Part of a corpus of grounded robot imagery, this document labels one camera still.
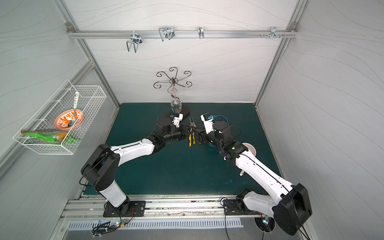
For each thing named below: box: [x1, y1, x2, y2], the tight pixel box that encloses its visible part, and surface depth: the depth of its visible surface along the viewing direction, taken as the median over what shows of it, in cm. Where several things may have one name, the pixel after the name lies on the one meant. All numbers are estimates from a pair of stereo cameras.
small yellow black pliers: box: [188, 117, 197, 147], surface depth 82 cm
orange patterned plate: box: [54, 109, 84, 131], surface depth 68 cm
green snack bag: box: [21, 129, 81, 144], surface depth 57 cm
